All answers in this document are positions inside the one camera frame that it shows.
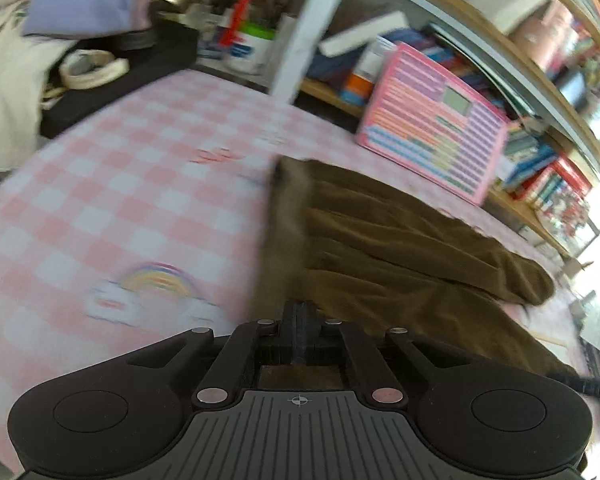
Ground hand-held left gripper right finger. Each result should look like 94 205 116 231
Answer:
303 301 476 408

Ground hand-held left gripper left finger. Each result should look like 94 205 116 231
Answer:
125 301 305 408

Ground brown pants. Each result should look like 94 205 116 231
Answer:
250 157 587 392

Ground pink checked printed blanket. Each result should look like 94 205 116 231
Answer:
0 67 600 476

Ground pink toy learning board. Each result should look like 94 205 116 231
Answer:
355 42 511 207

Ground orange and white box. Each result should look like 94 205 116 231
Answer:
339 35 397 107

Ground row of colourful books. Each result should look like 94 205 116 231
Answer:
497 122 598 258

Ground white cup with blue label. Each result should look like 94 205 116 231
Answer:
222 29 277 77

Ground white book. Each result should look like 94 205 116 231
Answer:
319 10 411 59

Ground red tube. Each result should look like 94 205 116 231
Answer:
219 0 259 47

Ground white tape roll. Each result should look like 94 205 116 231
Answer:
59 50 130 92

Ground beige cloth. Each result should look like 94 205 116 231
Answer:
0 2 77 172

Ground pink box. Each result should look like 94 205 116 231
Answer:
509 0 577 72

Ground black cable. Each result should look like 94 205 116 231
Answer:
544 366 600 403

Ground wooden bookshelf with pale frame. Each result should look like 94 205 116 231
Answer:
267 0 600 263

